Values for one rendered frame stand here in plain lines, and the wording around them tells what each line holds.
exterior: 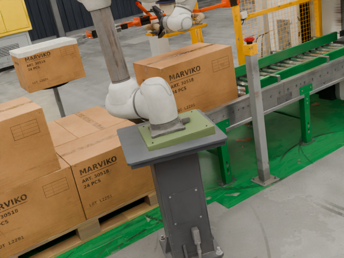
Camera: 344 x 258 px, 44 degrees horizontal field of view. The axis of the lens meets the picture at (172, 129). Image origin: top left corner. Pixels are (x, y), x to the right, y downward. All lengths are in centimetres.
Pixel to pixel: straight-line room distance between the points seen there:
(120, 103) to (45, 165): 66
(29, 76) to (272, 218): 275
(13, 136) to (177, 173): 95
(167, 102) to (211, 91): 96
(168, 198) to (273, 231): 72
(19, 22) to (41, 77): 567
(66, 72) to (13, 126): 207
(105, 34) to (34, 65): 230
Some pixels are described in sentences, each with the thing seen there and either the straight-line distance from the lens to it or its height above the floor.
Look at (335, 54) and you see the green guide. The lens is 387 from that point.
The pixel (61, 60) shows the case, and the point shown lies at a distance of 446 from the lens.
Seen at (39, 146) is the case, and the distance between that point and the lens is 256.
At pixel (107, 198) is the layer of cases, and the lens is 282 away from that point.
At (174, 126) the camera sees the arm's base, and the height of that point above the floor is 81.
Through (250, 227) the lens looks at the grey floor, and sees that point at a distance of 269.
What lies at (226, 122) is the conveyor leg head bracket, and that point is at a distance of 297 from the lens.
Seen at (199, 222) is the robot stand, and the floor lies 24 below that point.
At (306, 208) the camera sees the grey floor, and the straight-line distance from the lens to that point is 283.
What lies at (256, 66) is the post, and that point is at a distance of 281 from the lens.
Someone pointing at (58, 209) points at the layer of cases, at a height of 30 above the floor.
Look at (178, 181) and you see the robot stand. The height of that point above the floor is 51.
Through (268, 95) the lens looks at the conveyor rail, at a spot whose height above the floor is 54.
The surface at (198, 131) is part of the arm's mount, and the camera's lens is 207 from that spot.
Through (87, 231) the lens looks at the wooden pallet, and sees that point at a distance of 286.
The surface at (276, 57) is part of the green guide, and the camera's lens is 400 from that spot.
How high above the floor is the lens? 158
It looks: 21 degrees down
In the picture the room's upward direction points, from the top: 11 degrees counter-clockwise
